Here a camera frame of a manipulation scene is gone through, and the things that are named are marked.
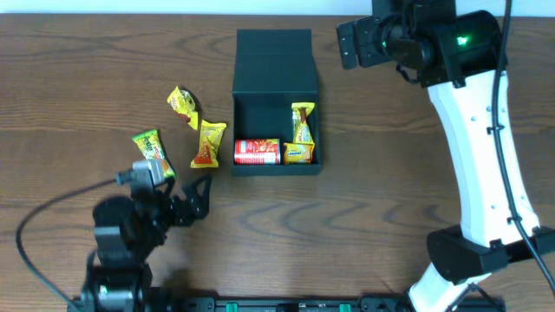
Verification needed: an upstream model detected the red Pringles can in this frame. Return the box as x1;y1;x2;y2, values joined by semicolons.
234;139;281;165

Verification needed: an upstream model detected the yellow orange snack packet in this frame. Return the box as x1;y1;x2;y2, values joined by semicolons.
190;120;227;169

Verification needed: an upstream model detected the green snack packet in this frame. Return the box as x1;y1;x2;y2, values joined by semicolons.
132;129;176;178

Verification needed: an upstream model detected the dark green box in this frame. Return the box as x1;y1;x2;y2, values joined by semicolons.
232;29;323;176

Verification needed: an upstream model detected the orange Julie's cracker packet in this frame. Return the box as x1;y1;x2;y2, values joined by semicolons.
284;143;314;165

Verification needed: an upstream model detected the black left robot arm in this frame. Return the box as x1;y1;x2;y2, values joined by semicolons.
80;173;212;311

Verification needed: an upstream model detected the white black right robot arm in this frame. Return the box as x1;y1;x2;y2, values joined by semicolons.
336;0;554;311

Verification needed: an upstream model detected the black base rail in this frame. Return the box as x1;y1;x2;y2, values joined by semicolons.
67;296;506;312

